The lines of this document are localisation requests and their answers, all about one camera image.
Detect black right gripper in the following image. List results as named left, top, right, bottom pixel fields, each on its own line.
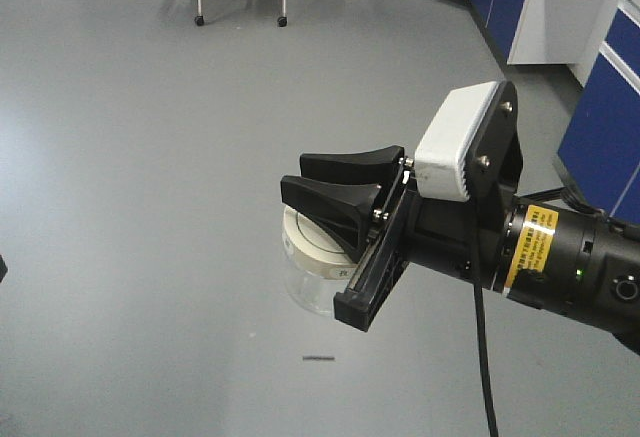
left=280, top=145, right=518, bottom=331

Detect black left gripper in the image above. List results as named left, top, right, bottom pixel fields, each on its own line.
left=0, top=255, right=7, bottom=282

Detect glass jar with beige lid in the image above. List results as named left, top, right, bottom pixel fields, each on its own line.
left=282, top=206, right=357, bottom=319

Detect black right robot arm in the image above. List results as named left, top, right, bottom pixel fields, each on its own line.
left=280, top=146, right=639, bottom=350

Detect blue lab cabinets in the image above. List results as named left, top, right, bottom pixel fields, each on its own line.
left=467, top=0, right=639, bottom=223

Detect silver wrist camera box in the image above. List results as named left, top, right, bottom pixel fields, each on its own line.
left=413, top=81, right=499, bottom=202

